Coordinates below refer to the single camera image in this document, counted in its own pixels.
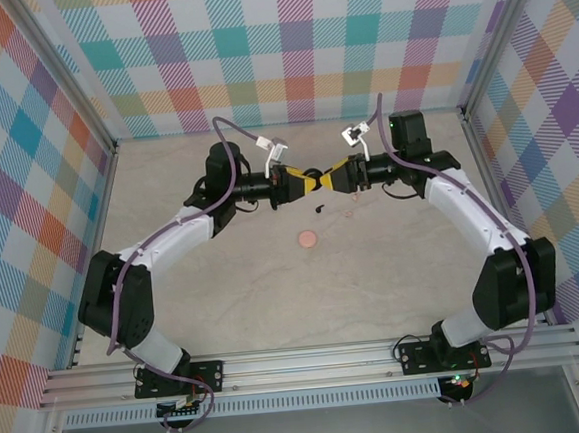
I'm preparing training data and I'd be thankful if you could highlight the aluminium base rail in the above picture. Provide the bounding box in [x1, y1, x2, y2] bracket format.
[36, 324, 579, 411]

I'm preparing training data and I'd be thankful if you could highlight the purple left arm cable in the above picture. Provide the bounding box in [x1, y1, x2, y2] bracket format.
[88, 111, 287, 433]

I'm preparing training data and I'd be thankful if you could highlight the round earbud charging case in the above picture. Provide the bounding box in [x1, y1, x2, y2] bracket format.
[295, 228, 320, 250]

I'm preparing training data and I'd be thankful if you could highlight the aluminium frame post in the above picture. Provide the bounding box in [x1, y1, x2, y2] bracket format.
[451, 0, 559, 120]
[7, 0, 121, 163]

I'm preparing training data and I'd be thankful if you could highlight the slotted grey cable duct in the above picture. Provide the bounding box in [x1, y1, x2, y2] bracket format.
[63, 377, 443, 430]

